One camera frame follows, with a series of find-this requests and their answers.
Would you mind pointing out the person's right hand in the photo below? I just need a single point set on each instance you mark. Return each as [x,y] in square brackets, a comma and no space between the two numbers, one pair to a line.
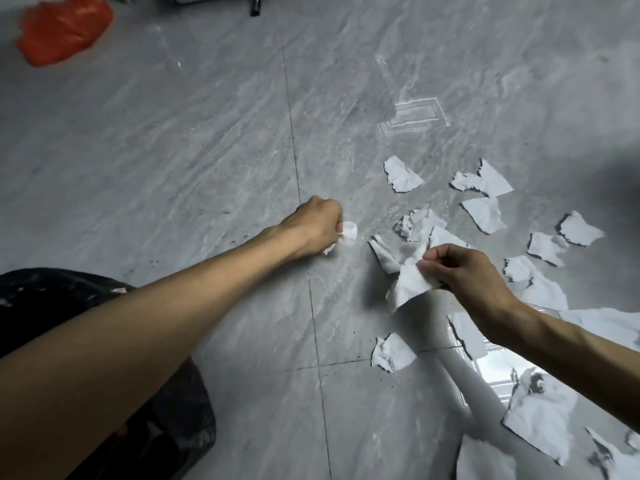
[465,284]

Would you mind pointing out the person's left hand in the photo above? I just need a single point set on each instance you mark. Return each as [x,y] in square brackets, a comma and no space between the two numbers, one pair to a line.
[312,227]

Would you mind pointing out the torn white paper piece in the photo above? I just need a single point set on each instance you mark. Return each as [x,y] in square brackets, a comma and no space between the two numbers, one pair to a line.
[349,230]
[410,284]

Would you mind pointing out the white paper pieces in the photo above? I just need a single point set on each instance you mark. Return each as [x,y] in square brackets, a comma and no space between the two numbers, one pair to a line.
[485,214]

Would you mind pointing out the black bag lined trash bin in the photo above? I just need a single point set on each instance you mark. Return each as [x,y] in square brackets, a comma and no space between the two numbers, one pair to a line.
[170,434]

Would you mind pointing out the person's right forearm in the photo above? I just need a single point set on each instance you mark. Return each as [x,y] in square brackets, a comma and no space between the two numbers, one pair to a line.
[575,359]

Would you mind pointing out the person's left forearm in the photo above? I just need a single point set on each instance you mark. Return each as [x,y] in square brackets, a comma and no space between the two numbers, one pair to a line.
[125,344]

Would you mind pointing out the orange plastic bag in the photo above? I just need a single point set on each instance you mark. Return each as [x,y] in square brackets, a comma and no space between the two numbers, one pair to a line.
[65,29]

